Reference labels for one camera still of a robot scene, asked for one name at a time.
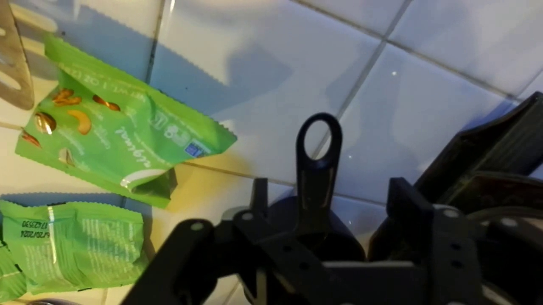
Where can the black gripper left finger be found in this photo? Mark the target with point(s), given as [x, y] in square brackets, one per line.
[265, 265]

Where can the green and red utensils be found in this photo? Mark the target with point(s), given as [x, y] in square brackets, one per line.
[14, 61]

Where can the black bowl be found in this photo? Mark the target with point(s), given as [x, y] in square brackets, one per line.
[317, 175]

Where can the black framed table clock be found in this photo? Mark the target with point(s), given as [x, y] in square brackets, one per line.
[497, 146]

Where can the green cashew snack bag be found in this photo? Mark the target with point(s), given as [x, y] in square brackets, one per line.
[124, 136]

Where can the green snack bag plain print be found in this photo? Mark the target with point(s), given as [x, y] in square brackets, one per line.
[78, 246]

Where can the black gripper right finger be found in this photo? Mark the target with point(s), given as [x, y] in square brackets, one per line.
[446, 254]

